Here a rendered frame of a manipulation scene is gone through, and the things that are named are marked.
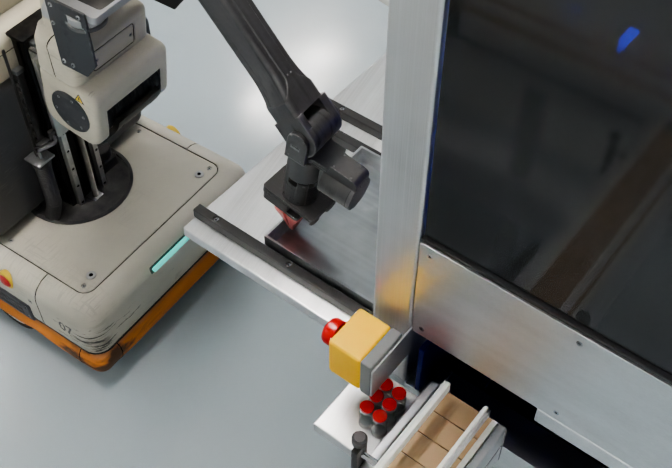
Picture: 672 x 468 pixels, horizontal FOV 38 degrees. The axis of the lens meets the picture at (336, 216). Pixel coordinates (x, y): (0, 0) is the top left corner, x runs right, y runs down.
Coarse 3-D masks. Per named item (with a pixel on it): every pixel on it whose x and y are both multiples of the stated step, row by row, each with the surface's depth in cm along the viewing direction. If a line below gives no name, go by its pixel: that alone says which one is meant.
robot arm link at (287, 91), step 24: (216, 0) 130; (240, 0) 131; (216, 24) 134; (240, 24) 131; (264, 24) 134; (240, 48) 134; (264, 48) 133; (264, 72) 134; (288, 72) 135; (264, 96) 138; (288, 96) 135; (312, 96) 137; (288, 120) 137; (312, 120) 138; (336, 120) 140; (312, 144) 137
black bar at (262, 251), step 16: (208, 224) 162; (224, 224) 160; (240, 240) 158; (256, 240) 158; (272, 256) 155; (288, 272) 154; (304, 272) 153; (320, 288) 151; (336, 304) 151; (352, 304) 149
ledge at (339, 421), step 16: (336, 400) 141; (352, 400) 141; (320, 416) 139; (336, 416) 139; (352, 416) 139; (400, 416) 139; (320, 432) 138; (336, 432) 137; (352, 432) 137; (368, 432) 137; (352, 448) 136; (368, 448) 136
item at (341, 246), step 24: (336, 216) 163; (360, 216) 163; (264, 240) 157; (288, 240) 160; (312, 240) 160; (336, 240) 160; (360, 240) 160; (312, 264) 152; (336, 264) 157; (360, 264) 157; (336, 288) 152; (360, 288) 154
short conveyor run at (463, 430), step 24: (432, 384) 136; (408, 408) 134; (432, 408) 130; (456, 408) 134; (360, 432) 124; (408, 432) 127; (432, 432) 132; (456, 432) 132; (480, 432) 132; (504, 432) 132; (360, 456) 126; (384, 456) 125; (408, 456) 130; (432, 456) 129; (456, 456) 126; (480, 456) 129
